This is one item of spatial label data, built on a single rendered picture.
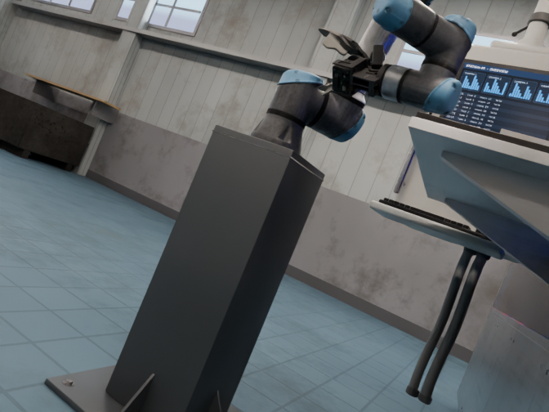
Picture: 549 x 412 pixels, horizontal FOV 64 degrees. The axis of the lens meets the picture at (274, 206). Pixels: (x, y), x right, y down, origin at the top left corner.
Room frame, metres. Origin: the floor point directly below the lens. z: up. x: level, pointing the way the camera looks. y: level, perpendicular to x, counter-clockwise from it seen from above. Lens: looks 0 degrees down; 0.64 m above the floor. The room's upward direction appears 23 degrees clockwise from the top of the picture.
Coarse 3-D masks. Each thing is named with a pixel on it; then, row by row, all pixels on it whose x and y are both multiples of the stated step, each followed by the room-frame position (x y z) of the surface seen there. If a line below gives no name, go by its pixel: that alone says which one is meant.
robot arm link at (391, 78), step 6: (396, 66) 0.94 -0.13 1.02; (402, 66) 0.94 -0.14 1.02; (390, 72) 0.94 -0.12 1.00; (396, 72) 0.93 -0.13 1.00; (402, 72) 0.93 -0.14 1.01; (384, 78) 0.94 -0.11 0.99; (390, 78) 0.94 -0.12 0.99; (396, 78) 0.93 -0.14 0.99; (384, 84) 0.95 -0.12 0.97; (390, 84) 0.94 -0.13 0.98; (396, 84) 0.93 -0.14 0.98; (384, 90) 0.95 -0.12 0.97; (390, 90) 0.94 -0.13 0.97; (396, 90) 0.93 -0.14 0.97; (384, 96) 0.97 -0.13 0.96; (390, 96) 0.96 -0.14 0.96; (396, 96) 0.99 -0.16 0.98; (396, 102) 0.99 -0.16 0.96
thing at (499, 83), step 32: (480, 64) 1.71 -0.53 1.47; (512, 64) 1.66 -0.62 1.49; (544, 64) 1.61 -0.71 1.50; (480, 96) 1.69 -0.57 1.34; (512, 96) 1.63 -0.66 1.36; (544, 96) 1.58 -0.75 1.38; (512, 128) 1.61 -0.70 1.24; (544, 128) 1.56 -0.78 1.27; (416, 160) 1.76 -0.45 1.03; (416, 192) 1.74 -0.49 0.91
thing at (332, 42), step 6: (324, 30) 1.03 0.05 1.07; (330, 30) 1.03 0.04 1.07; (324, 36) 1.04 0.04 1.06; (330, 36) 1.02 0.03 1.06; (336, 36) 1.02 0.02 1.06; (324, 42) 1.00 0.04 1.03; (330, 42) 1.01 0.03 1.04; (336, 42) 1.02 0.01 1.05; (342, 42) 1.01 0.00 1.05; (330, 48) 1.00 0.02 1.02; (336, 48) 1.01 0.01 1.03; (342, 48) 1.02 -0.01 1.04; (348, 48) 1.01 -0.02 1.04; (342, 54) 1.01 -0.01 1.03
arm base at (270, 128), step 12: (264, 120) 1.20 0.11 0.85; (276, 120) 1.18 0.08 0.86; (288, 120) 1.18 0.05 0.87; (300, 120) 1.20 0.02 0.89; (252, 132) 1.21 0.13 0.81; (264, 132) 1.17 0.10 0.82; (276, 132) 1.17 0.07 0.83; (288, 132) 1.18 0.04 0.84; (300, 132) 1.21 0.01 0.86; (288, 144) 1.17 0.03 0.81; (300, 144) 1.21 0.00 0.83
